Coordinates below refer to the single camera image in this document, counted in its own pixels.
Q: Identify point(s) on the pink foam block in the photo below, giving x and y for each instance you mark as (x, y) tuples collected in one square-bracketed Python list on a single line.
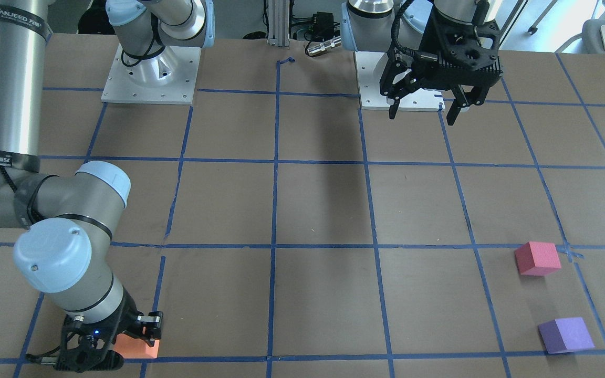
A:
[(537, 259)]

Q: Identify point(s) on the silver metal cylinder connector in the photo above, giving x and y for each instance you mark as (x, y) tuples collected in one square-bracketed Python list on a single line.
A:
[(318, 48)]

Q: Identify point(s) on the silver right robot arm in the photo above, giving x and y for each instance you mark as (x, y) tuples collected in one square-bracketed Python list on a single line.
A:
[(68, 222)]

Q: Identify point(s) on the black power adapter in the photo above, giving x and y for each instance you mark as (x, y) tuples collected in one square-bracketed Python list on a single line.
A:
[(321, 26)]

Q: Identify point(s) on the orange foam block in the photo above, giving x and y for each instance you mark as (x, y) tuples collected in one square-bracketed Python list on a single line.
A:
[(134, 348)]

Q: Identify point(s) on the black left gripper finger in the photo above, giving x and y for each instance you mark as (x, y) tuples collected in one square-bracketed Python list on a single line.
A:
[(395, 91), (463, 100)]

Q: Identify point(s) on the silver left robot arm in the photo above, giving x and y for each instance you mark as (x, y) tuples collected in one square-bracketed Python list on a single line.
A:
[(365, 25)]

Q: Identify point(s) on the purple foam block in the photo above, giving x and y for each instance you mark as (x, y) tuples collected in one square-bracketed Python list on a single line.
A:
[(564, 335)]

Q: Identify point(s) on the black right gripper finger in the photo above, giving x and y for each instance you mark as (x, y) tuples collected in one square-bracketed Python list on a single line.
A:
[(149, 327)]

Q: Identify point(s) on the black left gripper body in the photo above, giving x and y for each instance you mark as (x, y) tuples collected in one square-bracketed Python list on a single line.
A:
[(435, 40)]

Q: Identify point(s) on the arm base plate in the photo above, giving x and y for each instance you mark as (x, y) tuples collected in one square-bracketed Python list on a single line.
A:
[(369, 68), (168, 78)]

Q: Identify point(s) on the aluminium frame post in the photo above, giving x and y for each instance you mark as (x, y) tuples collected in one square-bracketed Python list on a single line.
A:
[(278, 23)]

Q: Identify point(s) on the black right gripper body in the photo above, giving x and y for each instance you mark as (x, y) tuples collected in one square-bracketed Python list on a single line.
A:
[(130, 315)]

